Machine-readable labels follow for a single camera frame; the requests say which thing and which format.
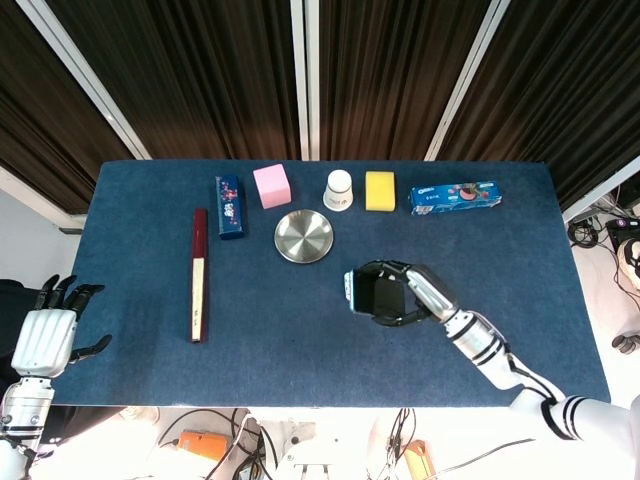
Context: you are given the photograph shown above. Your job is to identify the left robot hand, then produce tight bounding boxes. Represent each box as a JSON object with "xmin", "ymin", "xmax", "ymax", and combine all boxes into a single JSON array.
[{"xmin": 10, "ymin": 274, "xmax": 114, "ymax": 378}]

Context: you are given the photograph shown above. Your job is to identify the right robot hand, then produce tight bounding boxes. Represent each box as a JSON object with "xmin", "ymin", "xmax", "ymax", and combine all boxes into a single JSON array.
[{"xmin": 357, "ymin": 258, "xmax": 460, "ymax": 330}]

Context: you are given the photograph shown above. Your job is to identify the black smartphone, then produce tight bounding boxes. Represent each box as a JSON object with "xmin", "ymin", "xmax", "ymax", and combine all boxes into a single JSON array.
[{"xmin": 348, "ymin": 269, "xmax": 415, "ymax": 319}]

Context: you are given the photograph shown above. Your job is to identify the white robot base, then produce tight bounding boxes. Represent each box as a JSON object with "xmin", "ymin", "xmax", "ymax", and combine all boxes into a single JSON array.
[{"xmin": 274, "ymin": 433, "xmax": 372, "ymax": 480}]

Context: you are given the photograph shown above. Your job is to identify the blue Oreo cookie box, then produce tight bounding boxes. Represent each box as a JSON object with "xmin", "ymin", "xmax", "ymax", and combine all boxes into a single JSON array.
[{"xmin": 409, "ymin": 181, "xmax": 503, "ymax": 217}]

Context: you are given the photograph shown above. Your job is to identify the yellow sponge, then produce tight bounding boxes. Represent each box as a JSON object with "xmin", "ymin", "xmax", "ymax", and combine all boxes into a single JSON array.
[{"xmin": 364, "ymin": 170, "xmax": 398, "ymax": 212}]

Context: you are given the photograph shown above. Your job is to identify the white paper cup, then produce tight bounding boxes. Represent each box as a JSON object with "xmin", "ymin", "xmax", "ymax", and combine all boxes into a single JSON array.
[{"xmin": 322, "ymin": 169, "xmax": 355, "ymax": 212}]

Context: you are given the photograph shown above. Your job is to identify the round stainless steel plate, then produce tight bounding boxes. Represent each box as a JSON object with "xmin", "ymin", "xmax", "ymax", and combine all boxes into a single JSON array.
[{"xmin": 273, "ymin": 209, "xmax": 335, "ymax": 264}]

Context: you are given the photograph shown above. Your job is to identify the blue table cloth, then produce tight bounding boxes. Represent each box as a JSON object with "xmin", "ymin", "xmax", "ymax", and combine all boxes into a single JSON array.
[{"xmin": 52, "ymin": 159, "xmax": 611, "ymax": 407}]

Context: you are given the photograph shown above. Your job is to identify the tan cardboard box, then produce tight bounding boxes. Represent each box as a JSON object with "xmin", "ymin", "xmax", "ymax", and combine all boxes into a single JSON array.
[{"xmin": 403, "ymin": 439, "xmax": 432, "ymax": 480}]

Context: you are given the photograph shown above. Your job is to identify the orange device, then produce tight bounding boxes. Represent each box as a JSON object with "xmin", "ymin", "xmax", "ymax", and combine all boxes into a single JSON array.
[{"xmin": 178, "ymin": 428, "xmax": 235, "ymax": 462}]

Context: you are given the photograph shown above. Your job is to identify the pink cube block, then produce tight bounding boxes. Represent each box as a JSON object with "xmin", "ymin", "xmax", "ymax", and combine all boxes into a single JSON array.
[{"xmin": 252, "ymin": 163, "xmax": 293, "ymax": 210}]

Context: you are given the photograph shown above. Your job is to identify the chair caster wheel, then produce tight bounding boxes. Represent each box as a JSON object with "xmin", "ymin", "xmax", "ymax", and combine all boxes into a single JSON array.
[{"xmin": 611, "ymin": 333, "xmax": 640, "ymax": 357}]

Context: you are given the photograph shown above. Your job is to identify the dark blue floral box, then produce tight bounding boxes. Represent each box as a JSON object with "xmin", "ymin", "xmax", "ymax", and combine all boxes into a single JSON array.
[{"xmin": 214, "ymin": 173, "xmax": 249, "ymax": 241}]

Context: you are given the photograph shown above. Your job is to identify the dark brown curtain panel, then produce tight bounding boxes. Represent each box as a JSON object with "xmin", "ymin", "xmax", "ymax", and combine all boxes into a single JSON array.
[
  {"xmin": 0, "ymin": 0, "xmax": 135, "ymax": 216},
  {"xmin": 438, "ymin": 0, "xmax": 640, "ymax": 212},
  {"xmin": 46, "ymin": 0, "xmax": 302, "ymax": 161},
  {"xmin": 317, "ymin": 0, "xmax": 490, "ymax": 162}
]

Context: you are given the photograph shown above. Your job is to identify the white partition frame post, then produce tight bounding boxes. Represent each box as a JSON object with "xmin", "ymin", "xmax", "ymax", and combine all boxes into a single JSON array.
[
  {"xmin": 0, "ymin": 164, "xmax": 87, "ymax": 232},
  {"xmin": 16, "ymin": 0, "xmax": 152, "ymax": 161},
  {"xmin": 290, "ymin": 0, "xmax": 322, "ymax": 162},
  {"xmin": 561, "ymin": 154, "xmax": 640, "ymax": 225},
  {"xmin": 423, "ymin": 0, "xmax": 507, "ymax": 162}
]

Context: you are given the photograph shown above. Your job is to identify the cable bundle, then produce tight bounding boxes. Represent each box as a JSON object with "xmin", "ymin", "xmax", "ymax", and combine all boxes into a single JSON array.
[{"xmin": 382, "ymin": 407, "xmax": 417, "ymax": 480}]

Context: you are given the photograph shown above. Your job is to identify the tangled black cables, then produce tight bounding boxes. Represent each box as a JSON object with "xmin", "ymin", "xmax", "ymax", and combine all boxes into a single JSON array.
[{"xmin": 568, "ymin": 197, "xmax": 612, "ymax": 250}]

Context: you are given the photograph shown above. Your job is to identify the grey cable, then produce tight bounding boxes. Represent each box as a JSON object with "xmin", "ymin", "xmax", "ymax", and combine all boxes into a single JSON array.
[{"xmin": 428, "ymin": 437, "xmax": 537, "ymax": 477}]

